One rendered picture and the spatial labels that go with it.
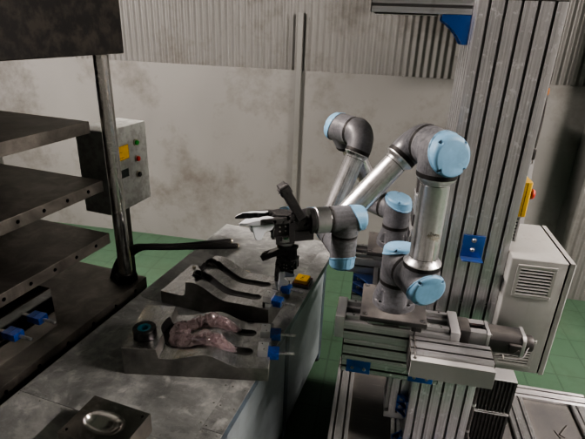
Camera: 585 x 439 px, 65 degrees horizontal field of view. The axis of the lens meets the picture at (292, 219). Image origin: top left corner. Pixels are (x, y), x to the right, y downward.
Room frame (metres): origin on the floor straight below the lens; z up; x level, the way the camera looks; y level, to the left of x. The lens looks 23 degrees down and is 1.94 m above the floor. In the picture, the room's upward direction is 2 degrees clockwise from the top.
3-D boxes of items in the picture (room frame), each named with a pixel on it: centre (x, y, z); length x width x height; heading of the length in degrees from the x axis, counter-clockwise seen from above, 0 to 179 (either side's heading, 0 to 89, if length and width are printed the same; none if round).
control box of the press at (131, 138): (2.18, 0.87, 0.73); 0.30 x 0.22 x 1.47; 162
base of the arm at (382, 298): (1.41, -0.37, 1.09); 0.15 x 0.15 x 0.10
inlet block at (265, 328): (1.45, 0.04, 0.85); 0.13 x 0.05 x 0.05; 89
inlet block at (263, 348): (1.34, 0.04, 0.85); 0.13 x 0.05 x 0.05; 89
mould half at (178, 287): (1.76, 0.28, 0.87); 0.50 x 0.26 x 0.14; 72
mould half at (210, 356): (1.39, 0.31, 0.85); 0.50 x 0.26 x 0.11; 89
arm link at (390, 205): (1.91, -0.46, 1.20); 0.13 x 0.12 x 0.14; 35
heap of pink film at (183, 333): (1.40, 0.31, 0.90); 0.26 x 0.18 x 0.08; 89
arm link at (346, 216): (1.21, -0.15, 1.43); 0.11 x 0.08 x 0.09; 105
